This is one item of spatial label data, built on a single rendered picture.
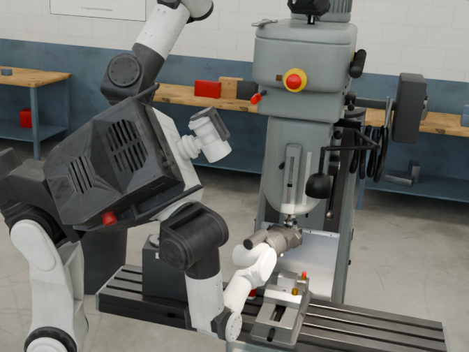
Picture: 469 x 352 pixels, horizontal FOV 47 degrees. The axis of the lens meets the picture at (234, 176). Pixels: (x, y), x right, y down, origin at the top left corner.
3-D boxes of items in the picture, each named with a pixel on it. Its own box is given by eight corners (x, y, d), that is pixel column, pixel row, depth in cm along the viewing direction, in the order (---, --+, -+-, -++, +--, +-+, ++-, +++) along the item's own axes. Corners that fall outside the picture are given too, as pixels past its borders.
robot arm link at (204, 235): (196, 289, 127) (190, 239, 122) (169, 277, 133) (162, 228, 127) (227, 266, 135) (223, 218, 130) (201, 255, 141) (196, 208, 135)
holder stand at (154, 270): (202, 300, 194) (204, 250, 187) (141, 295, 195) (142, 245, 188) (206, 283, 205) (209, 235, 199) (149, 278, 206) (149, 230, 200)
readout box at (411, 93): (419, 145, 182) (430, 82, 175) (391, 142, 184) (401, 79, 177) (416, 131, 200) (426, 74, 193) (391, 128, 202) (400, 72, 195)
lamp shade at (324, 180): (311, 200, 148) (313, 178, 146) (301, 190, 155) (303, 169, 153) (335, 198, 150) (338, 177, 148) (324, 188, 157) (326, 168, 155)
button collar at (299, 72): (305, 93, 142) (307, 70, 140) (282, 91, 143) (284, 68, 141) (306, 91, 144) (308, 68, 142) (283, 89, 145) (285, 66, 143)
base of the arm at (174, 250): (177, 284, 128) (192, 258, 120) (142, 245, 132) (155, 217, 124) (219, 255, 138) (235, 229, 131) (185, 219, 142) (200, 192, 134)
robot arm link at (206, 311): (222, 358, 137) (216, 285, 128) (179, 344, 143) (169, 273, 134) (243, 330, 147) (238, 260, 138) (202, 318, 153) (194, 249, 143)
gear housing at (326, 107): (339, 124, 154) (343, 89, 151) (255, 114, 159) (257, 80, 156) (346, 103, 185) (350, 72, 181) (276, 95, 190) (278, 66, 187)
